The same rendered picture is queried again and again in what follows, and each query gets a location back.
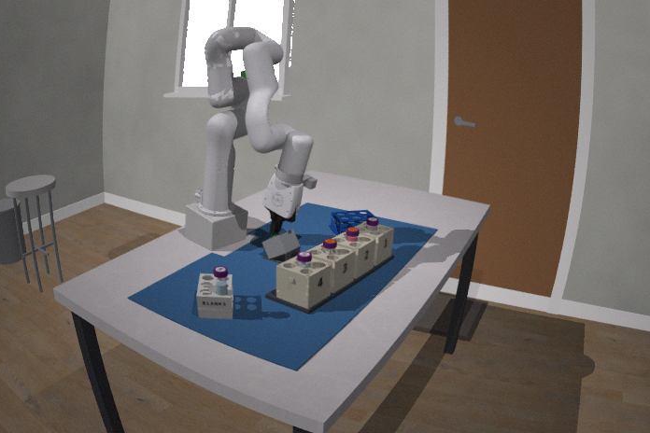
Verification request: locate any blue bench mat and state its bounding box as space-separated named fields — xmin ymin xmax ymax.
xmin=128 ymin=203 xmax=438 ymax=370

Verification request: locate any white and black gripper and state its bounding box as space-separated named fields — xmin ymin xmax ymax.
xmin=262 ymin=174 xmax=304 ymax=234

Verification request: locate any blue tube rack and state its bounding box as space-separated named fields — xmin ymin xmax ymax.
xmin=331 ymin=210 xmax=377 ymax=236

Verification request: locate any white tube rack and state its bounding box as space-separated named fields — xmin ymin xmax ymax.
xmin=196 ymin=273 xmax=233 ymax=319

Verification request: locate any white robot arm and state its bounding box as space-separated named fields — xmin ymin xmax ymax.
xmin=194 ymin=26 xmax=317 ymax=217

